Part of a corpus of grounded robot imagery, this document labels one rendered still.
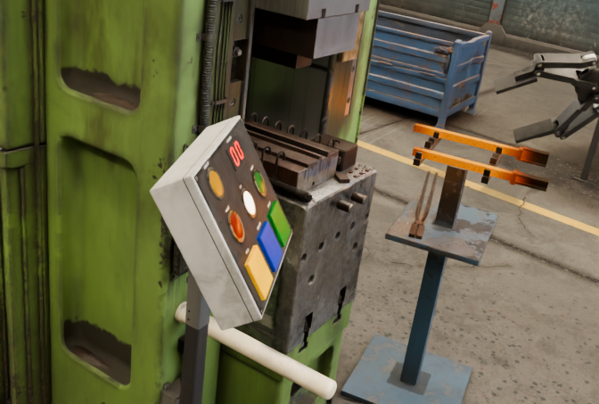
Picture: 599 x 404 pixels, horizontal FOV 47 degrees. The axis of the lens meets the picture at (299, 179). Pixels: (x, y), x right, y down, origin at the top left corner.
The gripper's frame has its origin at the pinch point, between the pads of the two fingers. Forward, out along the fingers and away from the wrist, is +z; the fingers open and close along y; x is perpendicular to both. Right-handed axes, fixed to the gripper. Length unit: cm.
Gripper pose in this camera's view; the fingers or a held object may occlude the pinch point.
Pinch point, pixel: (511, 111)
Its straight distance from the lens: 130.1
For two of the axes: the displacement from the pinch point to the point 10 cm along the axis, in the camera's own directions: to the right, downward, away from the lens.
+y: -4.6, -5.9, -6.7
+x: -0.3, 7.6, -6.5
